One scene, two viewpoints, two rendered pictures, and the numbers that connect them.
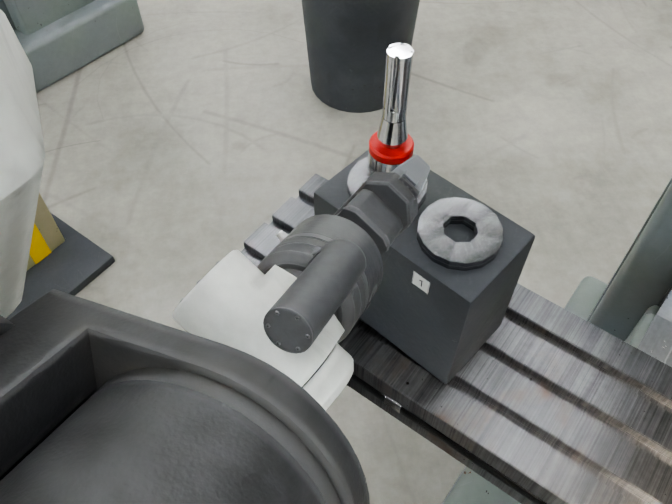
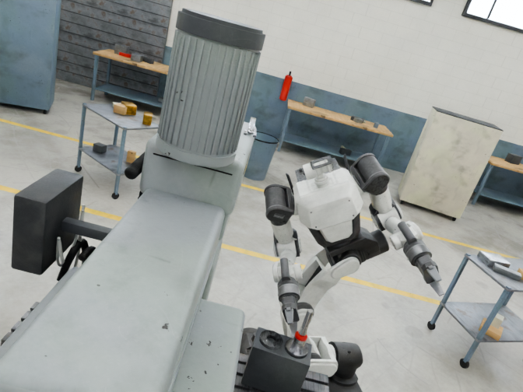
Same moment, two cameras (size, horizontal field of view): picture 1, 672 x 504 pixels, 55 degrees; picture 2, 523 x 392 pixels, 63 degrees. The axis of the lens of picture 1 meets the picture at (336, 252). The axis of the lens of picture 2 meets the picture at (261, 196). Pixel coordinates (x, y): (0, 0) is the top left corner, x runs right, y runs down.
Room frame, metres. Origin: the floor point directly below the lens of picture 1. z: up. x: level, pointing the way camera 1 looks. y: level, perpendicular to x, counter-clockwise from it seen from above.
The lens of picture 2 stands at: (1.32, -1.09, 2.24)
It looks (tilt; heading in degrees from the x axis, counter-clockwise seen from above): 22 degrees down; 141
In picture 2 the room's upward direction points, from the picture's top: 16 degrees clockwise
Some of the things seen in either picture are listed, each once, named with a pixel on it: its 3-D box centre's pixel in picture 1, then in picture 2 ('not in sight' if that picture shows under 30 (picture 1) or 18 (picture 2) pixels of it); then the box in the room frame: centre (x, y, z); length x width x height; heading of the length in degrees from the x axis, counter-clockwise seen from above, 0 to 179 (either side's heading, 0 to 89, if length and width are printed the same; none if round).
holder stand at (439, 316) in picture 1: (413, 259); (277, 362); (0.47, -0.09, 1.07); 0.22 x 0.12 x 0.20; 47
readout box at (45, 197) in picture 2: not in sight; (47, 218); (0.25, -0.89, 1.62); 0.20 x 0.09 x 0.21; 143
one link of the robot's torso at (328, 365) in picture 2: not in sight; (313, 355); (0.21, 0.46, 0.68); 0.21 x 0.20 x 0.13; 70
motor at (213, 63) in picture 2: not in sight; (208, 89); (0.41, -0.60, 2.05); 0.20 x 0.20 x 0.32
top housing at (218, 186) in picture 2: not in sight; (205, 154); (0.22, -0.46, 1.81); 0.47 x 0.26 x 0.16; 143
